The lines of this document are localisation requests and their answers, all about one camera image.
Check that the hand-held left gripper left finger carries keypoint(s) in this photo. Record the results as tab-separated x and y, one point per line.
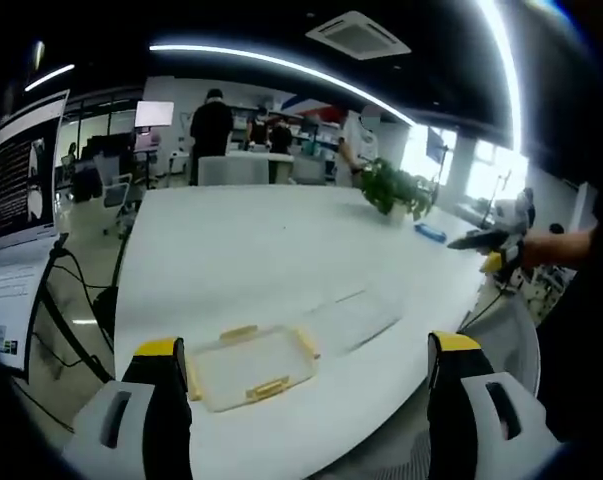
131	430

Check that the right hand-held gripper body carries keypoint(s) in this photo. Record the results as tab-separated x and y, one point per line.
515	250

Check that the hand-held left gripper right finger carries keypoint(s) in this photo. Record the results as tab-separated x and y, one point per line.
461	430

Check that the blue flat object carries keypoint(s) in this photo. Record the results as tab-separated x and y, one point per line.
429	232

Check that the white office chair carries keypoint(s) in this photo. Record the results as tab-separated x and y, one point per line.
511	340

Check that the green potted plant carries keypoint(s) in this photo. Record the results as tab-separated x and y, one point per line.
393	187

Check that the clear plastic container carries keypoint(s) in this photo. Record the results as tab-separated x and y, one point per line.
361	315

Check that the clear lid with yellow clips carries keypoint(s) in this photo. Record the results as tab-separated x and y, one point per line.
253	365

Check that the curved ceiling light strip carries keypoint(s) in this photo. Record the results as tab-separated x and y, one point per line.
508	75

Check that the white laptop screen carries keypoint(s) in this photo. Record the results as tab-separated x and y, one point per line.
8	300

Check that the ceiling air vent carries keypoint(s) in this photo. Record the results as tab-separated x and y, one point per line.
358	35

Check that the grey office chair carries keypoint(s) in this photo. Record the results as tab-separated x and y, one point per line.
113	192

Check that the white storage box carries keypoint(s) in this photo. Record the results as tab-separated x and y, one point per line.
232	170

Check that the long ceiling light strip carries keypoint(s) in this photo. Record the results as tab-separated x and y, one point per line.
281	64

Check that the computer monitor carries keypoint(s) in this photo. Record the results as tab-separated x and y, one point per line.
23	170

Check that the standing display screen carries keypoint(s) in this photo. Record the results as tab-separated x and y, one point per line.
154	114

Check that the short ceiling light strip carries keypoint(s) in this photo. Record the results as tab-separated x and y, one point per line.
49	78

